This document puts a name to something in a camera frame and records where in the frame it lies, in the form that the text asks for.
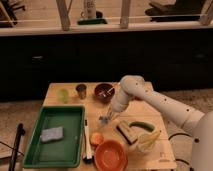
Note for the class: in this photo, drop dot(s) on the green cucumber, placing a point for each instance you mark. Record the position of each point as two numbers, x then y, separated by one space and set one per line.
147 126

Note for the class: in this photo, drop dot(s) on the green base plate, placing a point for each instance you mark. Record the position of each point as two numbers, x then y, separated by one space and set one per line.
92 21

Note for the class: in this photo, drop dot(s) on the metal cup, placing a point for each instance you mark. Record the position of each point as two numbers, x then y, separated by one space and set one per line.
81 90

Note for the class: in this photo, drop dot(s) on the white bottle on shelf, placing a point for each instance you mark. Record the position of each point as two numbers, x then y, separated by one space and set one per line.
89 9

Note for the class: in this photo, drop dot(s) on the orange fruit piece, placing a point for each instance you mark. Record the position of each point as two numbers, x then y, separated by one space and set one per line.
96 138

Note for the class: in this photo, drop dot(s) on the brown wooden block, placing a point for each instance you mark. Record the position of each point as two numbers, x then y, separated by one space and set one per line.
127 132

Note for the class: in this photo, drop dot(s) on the black stand pole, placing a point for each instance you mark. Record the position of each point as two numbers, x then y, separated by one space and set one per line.
19 133

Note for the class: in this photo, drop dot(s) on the dark brown bowl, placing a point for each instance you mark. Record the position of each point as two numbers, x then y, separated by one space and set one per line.
104 92

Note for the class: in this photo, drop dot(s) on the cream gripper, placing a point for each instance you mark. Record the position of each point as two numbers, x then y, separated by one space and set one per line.
111 115

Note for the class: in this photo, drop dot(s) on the green plastic tray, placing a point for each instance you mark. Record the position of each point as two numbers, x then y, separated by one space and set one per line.
56 140

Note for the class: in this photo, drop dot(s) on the blue grey sponge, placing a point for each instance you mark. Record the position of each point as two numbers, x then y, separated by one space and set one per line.
51 134

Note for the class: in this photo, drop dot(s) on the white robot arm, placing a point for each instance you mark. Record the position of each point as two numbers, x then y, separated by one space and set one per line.
194 122

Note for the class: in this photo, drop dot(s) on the light blue grey towel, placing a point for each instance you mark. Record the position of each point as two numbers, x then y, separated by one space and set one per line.
104 120

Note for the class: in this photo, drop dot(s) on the green translucent cup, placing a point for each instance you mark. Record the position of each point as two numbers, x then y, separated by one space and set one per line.
63 95

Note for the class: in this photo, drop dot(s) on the orange plastic bowl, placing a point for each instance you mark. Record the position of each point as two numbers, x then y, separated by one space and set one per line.
110 156

